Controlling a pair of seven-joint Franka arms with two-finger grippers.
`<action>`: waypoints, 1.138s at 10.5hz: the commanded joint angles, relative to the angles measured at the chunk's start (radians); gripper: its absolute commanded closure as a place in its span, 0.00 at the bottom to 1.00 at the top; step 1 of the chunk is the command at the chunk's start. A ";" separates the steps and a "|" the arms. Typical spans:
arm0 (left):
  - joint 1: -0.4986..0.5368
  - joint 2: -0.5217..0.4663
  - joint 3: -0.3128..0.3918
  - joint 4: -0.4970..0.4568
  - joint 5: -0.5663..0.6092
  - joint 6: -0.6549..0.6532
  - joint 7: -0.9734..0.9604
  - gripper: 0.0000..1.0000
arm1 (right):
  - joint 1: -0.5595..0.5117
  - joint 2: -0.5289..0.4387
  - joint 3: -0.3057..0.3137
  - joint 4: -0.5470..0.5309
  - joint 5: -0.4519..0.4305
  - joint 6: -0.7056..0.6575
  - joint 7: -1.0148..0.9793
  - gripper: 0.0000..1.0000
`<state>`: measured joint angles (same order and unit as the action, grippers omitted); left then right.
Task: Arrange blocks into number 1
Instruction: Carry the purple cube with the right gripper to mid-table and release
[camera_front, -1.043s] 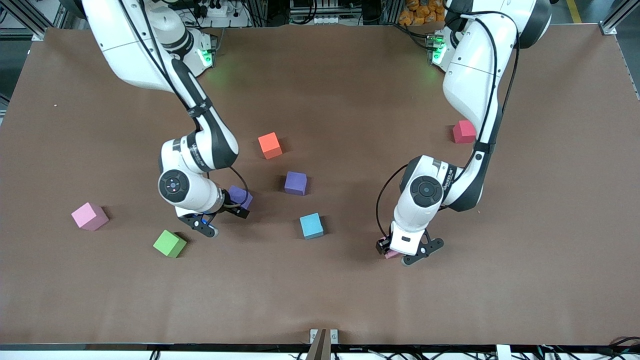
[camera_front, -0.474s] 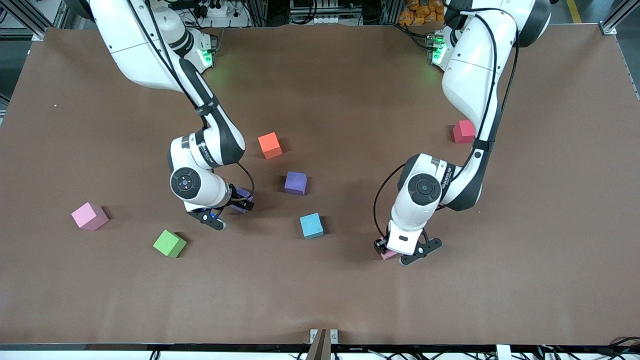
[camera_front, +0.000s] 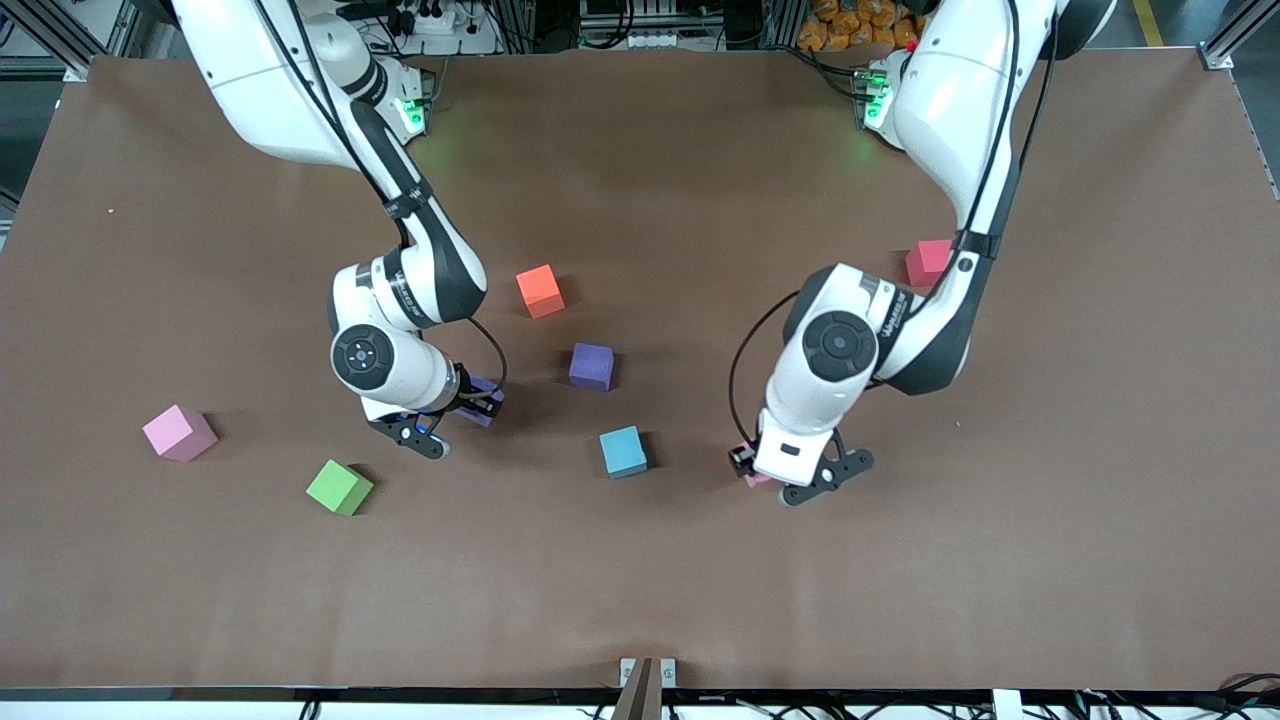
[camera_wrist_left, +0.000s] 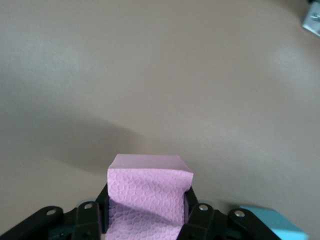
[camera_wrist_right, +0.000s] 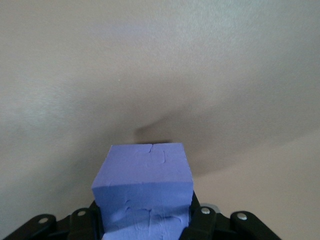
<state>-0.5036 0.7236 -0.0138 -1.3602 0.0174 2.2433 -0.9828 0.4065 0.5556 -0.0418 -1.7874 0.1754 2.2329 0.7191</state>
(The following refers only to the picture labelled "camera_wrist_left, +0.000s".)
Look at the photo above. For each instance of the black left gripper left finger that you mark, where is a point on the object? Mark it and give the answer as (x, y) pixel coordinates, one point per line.
(85, 220)

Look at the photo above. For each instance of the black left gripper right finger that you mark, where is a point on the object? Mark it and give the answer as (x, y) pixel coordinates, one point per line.
(205, 220)

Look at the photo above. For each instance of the pink foam cube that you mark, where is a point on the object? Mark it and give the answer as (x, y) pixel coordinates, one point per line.
(147, 195)

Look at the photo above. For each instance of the cyan foam cube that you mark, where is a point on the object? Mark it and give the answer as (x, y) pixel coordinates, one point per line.
(280, 222)

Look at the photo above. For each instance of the small metal table bracket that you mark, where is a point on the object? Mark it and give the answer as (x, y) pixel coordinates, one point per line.
(312, 22)

